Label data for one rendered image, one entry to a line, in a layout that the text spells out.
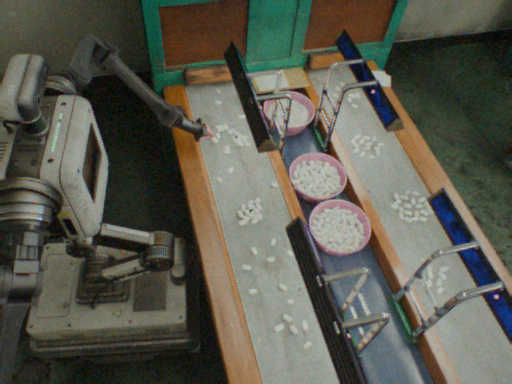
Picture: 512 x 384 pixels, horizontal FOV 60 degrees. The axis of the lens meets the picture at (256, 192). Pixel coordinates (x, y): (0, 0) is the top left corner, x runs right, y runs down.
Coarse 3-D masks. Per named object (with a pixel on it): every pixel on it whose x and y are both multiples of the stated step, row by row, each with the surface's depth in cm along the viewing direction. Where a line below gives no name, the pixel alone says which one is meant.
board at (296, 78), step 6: (288, 72) 245; (294, 72) 245; (300, 72) 246; (252, 78) 240; (288, 78) 242; (294, 78) 242; (300, 78) 243; (306, 78) 243; (294, 84) 240; (300, 84) 240; (306, 84) 240; (258, 90) 235; (264, 90) 235; (270, 90) 236
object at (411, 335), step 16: (432, 256) 147; (416, 272) 158; (480, 288) 139; (496, 288) 140; (400, 304) 177; (416, 304) 163; (432, 304) 152; (448, 304) 142; (400, 320) 175; (432, 320) 154; (416, 336) 167
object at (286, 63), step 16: (144, 32) 247; (384, 48) 255; (256, 64) 239; (272, 64) 242; (288, 64) 245; (304, 64) 248; (384, 64) 265; (160, 80) 231; (176, 80) 234; (160, 96) 239; (160, 128) 301
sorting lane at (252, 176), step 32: (192, 96) 234; (224, 96) 236; (224, 160) 210; (256, 160) 212; (224, 192) 200; (256, 192) 201; (224, 224) 190; (256, 224) 191; (256, 256) 182; (288, 256) 183; (256, 288) 174; (288, 288) 175; (256, 320) 167; (256, 352) 160; (288, 352) 161; (320, 352) 161
